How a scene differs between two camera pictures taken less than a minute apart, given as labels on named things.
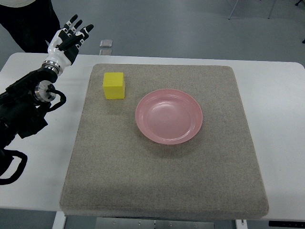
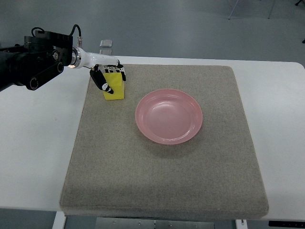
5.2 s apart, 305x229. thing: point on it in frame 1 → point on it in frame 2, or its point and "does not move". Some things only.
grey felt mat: x=114 y=170 does not move
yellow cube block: x=114 y=85 does not move
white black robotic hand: x=64 y=45 → x=101 y=64
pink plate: x=168 y=116 does not move
